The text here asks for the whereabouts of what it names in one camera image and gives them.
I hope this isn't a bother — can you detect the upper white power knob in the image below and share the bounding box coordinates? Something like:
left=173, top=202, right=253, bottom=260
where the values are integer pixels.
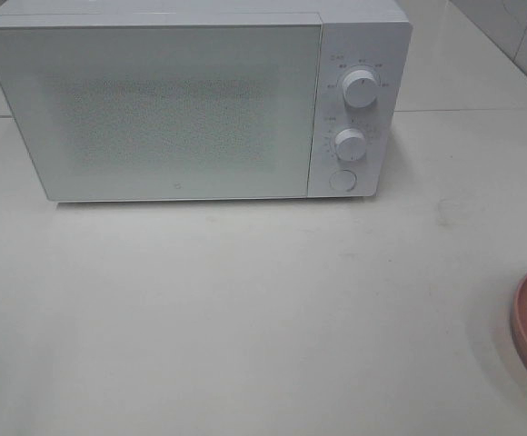
left=342, top=65, right=380, bottom=109

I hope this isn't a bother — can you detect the lower white timer knob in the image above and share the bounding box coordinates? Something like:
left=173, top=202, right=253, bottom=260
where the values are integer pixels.
left=334, top=128, right=367, bottom=162

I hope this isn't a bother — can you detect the white microwave oven body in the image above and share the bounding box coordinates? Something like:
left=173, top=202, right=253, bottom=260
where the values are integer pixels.
left=0, top=1, right=413, bottom=201

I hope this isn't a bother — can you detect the white microwave door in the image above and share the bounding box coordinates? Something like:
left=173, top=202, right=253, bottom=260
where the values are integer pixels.
left=0, top=25, right=321, bottom=202

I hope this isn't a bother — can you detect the round white door button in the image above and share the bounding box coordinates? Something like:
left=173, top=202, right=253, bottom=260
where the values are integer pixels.
left=329, top=170, right=357, bottom=193

